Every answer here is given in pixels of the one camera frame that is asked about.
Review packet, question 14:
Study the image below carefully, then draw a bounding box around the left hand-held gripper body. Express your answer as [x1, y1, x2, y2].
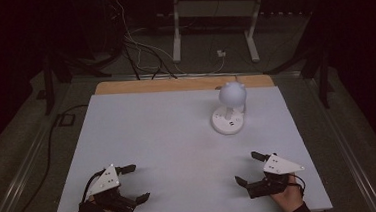
[84, 162, 138, 212]

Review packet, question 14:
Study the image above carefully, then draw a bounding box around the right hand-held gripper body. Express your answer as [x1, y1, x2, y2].
[244, 150, 307, 200]

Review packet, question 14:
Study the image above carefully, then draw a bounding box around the white round table lamp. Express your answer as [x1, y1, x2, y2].
[207, 80, 251, 137]

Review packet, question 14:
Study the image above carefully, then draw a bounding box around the person's left hand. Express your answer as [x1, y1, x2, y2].
[87, 196, 118, 212]

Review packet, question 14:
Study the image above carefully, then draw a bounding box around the person's right hand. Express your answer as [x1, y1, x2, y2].
[268, 172, 306, 212]

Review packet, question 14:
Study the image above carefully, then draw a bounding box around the white table mat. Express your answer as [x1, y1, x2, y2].
[42, 77, 334, 212]

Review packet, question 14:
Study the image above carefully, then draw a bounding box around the black floor socket box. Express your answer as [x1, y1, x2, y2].
[56, 112, 77, 128]

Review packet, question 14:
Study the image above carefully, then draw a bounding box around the black tripod stand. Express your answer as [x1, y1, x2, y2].
[259, 9, 336, 114]

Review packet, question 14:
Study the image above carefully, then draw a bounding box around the white metal stand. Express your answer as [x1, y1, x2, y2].
[168, 0, 271, 69]

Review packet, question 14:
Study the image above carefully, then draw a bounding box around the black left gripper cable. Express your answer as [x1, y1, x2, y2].
[79, 169, 108, 205]

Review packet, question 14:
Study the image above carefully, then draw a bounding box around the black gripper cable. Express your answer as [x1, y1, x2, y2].
[293, 173, 308, 198]
[79, 169, 108, 205]

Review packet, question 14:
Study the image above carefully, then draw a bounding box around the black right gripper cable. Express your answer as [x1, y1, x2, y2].
[293, 173, 308, 198]

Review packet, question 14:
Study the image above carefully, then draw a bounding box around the black floor cable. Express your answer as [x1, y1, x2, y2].
[0, 103, 97, 212]

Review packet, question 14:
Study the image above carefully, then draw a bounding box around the bundle of black cables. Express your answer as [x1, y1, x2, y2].
[120, 33, 179, 83]

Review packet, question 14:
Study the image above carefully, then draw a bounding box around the white floor cable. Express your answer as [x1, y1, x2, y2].
[113, 0, 227, 83]

